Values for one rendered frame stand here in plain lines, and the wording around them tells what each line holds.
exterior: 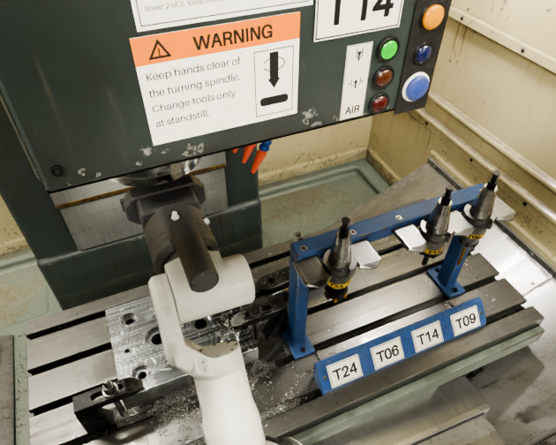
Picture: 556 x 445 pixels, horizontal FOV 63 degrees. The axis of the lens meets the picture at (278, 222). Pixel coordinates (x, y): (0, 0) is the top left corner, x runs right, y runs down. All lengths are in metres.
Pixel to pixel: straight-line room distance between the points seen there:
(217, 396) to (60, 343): 0.71
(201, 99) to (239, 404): 0.36
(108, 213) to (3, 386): 0.58
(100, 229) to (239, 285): 0.87
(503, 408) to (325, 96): 1.06
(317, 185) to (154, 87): 1.63
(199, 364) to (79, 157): 0.27
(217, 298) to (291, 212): 1.36
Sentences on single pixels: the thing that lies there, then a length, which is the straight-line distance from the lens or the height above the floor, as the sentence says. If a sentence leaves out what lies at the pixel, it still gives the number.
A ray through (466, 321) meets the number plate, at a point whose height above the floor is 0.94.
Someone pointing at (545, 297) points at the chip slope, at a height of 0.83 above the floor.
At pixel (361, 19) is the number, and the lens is 0.50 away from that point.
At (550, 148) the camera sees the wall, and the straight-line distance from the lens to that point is 1.42.
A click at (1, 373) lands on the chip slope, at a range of 1.60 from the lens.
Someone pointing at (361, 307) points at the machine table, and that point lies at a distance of 1.21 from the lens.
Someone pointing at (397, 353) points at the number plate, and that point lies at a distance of 1.12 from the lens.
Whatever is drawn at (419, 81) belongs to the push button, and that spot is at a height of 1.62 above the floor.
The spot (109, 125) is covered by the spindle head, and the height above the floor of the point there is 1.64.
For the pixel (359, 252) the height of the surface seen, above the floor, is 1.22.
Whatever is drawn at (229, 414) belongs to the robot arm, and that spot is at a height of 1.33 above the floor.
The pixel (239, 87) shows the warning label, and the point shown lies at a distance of 0.46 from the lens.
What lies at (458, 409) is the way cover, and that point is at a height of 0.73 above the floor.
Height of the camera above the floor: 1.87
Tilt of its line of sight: 44 degrees down
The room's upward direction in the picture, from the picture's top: straight up
